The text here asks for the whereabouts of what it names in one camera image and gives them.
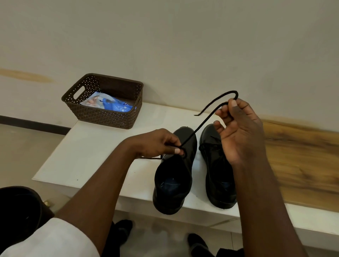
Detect person's left hand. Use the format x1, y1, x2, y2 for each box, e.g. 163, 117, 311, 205
128, 128, 185, 160

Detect person's right hand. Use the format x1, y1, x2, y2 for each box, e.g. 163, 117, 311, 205
213, 98, 267, 168

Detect black shoelace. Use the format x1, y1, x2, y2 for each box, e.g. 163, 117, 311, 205
139, 90, 239, 160

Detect person's left forearm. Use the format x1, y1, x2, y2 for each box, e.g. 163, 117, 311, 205
54, 139, 142, 255

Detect person's right forearm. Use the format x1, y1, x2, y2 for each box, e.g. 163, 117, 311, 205
231, 158, 308, 257

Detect person's black worn shoe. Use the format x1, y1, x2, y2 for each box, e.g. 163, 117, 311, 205
101, 219, 134, 257
187, 233, 215, 257

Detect person's dark trousers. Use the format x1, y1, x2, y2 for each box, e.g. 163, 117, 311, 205
215, 247, 245, 257

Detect person's white shirt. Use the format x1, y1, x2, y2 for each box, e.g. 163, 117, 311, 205
0, 217, 101, 257

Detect blue and white plastic packet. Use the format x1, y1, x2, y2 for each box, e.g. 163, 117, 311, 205
79, 91, 137, 113

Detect brown perforated plastic basket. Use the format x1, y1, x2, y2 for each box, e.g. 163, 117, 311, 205
61, 73, 144, 130

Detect wooden board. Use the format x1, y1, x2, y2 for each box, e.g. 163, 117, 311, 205
260, 119, 339, 213

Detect black bucket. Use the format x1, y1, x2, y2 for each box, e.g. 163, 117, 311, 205
0, 186, 55, 245

